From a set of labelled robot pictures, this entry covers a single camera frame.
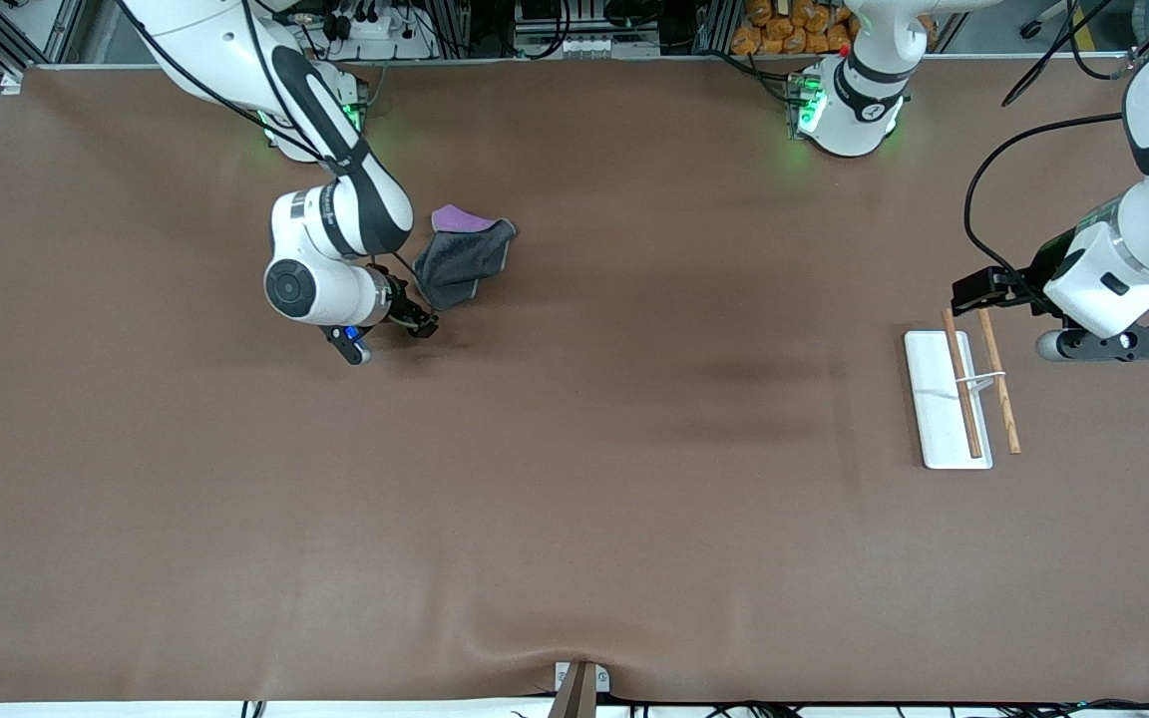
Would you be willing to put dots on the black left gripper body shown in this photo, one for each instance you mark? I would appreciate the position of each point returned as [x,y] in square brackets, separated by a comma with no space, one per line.
[1041,270]

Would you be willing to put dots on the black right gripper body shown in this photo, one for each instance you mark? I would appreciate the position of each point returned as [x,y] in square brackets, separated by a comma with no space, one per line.
[397,303]

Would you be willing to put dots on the grey and purple towel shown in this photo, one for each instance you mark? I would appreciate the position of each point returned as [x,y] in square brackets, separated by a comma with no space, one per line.
[465,254]

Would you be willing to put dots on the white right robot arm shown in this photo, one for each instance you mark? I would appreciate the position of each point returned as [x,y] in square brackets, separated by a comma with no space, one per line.
[330,224]

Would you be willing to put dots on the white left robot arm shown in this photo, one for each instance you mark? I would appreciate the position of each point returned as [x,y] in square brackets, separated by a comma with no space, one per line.
[1148,229]

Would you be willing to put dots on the white rack with wooden rods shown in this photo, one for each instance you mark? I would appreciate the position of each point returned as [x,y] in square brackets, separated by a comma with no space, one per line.
[939,399]

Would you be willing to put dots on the brown table cover mat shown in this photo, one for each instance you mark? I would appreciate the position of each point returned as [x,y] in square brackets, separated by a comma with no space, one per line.
[574,519]

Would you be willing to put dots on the pile of orange objects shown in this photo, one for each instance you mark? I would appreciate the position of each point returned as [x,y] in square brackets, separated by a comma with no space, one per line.
[789,28]

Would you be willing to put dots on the white connector block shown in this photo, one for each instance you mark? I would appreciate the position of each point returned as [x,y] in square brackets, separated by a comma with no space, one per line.
[604,47]

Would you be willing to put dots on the metal table clamp bracket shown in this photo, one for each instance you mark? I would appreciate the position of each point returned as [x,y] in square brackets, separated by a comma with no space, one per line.
[579,686]

